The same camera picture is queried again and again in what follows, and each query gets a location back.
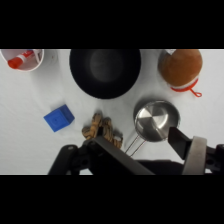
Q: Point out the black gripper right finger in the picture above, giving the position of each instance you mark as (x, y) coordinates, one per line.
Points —
(194, 156)

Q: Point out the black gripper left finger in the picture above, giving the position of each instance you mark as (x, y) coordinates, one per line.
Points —
(117, 156)

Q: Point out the blue cube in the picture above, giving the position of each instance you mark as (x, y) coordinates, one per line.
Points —
(59, 118)

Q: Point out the red utensil with loop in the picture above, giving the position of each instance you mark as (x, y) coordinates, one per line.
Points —
(186, 87)

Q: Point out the white round cup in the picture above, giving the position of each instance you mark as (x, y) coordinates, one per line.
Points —
(35, 63)

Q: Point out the red capped marker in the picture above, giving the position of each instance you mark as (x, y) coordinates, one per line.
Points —
(20, 60)

